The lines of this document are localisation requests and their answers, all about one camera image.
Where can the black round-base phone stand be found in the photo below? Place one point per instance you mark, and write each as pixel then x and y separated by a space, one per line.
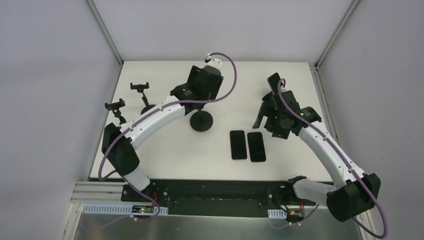
pixel 140 88

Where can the front aluminium frame rail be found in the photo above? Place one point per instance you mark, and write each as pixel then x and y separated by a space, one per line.
pixel 88 192

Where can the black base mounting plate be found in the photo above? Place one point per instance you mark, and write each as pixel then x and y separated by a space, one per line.
pixel 217 198

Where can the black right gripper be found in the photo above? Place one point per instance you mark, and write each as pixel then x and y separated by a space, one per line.
pixel 269 110

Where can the black folding phone stand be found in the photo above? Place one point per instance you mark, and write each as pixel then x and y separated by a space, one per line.
pixel 268 98

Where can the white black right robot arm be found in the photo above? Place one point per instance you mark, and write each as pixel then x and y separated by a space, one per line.
pixel 353 191

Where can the aluminium table edge rail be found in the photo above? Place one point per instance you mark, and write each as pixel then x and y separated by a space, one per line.
pixel 118 61

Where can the purple phone with black screen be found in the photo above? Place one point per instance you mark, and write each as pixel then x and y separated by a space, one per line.
pixel 238 145

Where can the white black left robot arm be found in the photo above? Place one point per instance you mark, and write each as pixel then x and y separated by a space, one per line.
pixel 120 142

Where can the controller board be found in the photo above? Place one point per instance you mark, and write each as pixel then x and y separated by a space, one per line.
pixel 123 209
pixel 281 214

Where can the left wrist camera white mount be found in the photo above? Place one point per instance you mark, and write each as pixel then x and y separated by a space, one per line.
pixel 213 62

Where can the purple phone on folding stand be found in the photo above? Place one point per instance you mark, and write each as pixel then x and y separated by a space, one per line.
pixel 273 82

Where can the left controller board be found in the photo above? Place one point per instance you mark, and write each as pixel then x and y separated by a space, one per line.
pixel 123 209

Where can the right controller board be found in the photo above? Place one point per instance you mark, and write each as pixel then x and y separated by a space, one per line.
pixel 281 214

